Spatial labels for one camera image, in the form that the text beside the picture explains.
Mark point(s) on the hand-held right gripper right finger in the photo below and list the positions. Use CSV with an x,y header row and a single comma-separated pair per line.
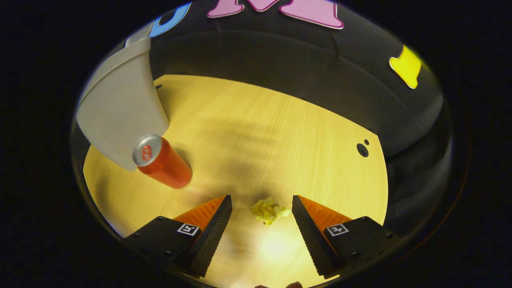
x,y
310,236

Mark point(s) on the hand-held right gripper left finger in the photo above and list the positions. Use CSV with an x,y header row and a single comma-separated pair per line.
x,y
210,236

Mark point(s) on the yellow paper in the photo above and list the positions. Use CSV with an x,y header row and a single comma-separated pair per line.
x,y
268,211

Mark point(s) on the red pop can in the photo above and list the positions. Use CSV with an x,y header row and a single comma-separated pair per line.
x,y
168,166

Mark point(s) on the white desktop garbage bin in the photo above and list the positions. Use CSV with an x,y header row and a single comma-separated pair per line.
x,y
120,104

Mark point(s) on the wooden desktop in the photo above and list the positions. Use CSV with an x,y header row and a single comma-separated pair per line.
x,y
260,132

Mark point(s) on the black backdrop cloth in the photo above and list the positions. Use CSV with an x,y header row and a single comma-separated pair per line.
x,y
280,60

